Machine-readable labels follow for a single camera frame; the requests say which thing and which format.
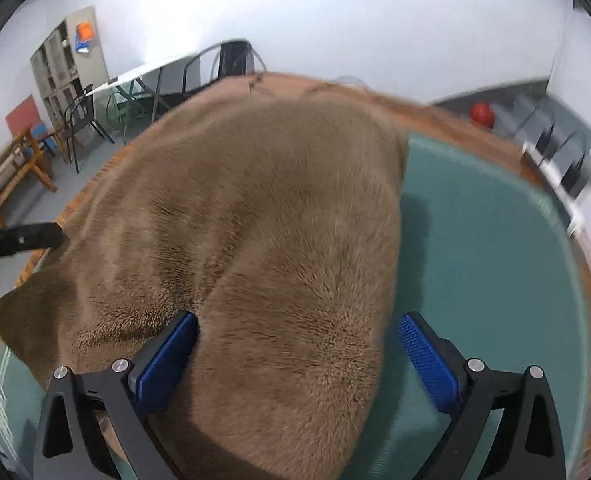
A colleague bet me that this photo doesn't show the brown fleece sweater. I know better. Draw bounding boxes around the brown fleece sweater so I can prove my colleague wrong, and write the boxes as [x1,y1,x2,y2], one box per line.
[0,96,409,479]

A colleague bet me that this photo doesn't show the white folding table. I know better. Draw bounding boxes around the white folding table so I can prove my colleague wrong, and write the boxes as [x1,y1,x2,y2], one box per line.
[84,53,201,136]

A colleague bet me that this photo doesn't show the wooden chairs stack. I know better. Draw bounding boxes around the wooden chairs stack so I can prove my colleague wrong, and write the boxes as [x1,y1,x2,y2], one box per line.
[0,129,57,228]

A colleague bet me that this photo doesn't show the green table mat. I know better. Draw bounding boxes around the green table mat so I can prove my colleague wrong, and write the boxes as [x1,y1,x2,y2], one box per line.
[0,133,591,479]

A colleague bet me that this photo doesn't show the black chair near cabinet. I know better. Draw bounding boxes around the black chair near cabinet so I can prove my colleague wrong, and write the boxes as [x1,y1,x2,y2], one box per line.
[62,84,114,172]

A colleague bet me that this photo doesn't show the white power strip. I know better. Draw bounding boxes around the white power strip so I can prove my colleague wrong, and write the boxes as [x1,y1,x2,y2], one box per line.
[521,141,585,237]

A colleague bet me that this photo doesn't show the beige glass door cabinet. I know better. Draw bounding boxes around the beige glass door cabinet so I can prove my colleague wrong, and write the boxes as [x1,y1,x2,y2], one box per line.
[30,6,109,128]

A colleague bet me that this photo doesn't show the black power adapter near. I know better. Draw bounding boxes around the black power adapter near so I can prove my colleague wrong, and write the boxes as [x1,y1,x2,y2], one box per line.
[560,160,588,198]

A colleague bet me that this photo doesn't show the black power adapter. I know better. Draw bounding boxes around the black power adapter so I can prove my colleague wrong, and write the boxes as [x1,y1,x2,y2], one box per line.
[535,132,559,166]
[560,160,588,198]

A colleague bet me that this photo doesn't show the black power adapter far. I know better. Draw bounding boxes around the black power adapter far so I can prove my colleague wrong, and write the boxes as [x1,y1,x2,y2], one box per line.
[535,132,559,166]

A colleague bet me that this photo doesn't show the red ball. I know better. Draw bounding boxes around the red ball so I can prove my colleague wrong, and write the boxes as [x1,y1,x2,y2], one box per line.
[469,102,495,129]

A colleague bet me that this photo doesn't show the black metal chair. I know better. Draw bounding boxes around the black metal chair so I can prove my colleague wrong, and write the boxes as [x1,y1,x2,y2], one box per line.
[181,39,268,99]

